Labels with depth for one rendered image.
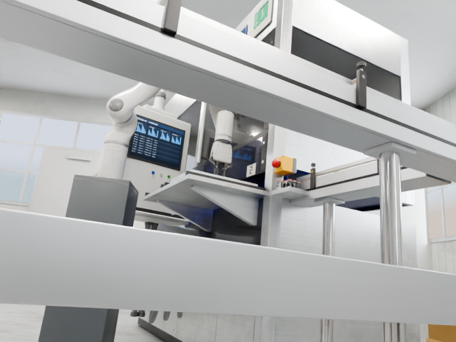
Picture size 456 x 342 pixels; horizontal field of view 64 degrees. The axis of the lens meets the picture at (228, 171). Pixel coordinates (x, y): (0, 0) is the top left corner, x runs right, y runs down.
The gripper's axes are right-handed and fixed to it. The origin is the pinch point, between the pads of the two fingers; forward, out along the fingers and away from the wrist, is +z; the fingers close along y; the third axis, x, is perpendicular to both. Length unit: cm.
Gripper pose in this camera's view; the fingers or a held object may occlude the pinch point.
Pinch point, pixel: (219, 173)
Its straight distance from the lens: 177.9
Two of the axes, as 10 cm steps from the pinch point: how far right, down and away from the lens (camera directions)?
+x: 4.6, -2.0, -8.6
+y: -8.8, -2.1, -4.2
